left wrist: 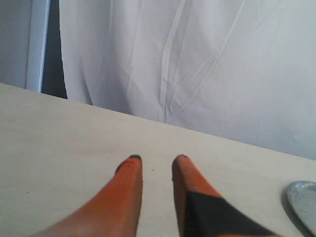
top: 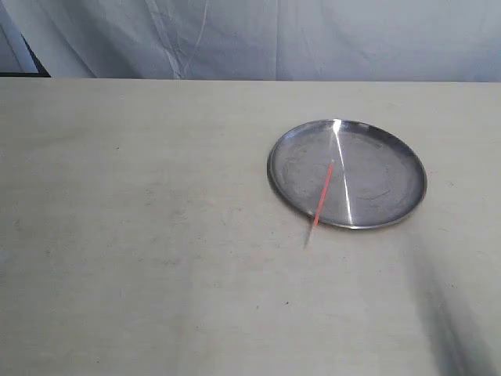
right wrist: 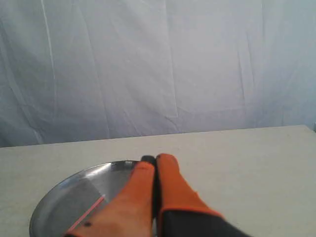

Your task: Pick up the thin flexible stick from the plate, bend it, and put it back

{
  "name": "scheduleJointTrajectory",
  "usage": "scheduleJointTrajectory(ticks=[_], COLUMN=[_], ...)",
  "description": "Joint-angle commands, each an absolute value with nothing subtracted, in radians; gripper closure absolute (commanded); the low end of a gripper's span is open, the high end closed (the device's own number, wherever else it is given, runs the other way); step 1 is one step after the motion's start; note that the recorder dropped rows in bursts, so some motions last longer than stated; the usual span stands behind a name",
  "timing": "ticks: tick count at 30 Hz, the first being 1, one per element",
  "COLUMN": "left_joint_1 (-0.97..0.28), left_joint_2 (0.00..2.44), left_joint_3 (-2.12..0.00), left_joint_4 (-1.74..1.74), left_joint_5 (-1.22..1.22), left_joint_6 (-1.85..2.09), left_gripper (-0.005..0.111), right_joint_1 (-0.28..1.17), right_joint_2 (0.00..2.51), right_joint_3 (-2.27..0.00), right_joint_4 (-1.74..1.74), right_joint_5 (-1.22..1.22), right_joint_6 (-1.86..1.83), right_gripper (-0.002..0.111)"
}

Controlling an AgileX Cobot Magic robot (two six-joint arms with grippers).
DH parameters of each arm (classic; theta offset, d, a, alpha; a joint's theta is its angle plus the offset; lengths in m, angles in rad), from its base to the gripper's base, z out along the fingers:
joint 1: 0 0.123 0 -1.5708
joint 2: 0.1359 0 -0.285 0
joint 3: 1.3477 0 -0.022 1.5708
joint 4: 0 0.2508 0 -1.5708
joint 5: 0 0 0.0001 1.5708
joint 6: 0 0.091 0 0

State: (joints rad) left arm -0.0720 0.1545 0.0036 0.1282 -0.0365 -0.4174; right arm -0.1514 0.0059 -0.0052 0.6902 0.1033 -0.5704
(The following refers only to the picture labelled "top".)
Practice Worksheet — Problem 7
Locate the white backdrop cloth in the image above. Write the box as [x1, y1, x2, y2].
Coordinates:
[1, 1, 500, 82]

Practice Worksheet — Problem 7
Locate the orange glow stick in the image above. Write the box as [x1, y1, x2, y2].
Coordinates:
[305, 160, 335, 249]

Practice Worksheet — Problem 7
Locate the dark frame behind cloth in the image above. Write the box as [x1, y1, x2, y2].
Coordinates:
[1, 32, 51, 78]

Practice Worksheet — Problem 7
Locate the round silver metal plate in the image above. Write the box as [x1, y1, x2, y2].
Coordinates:
[267, 119, 427, 230]

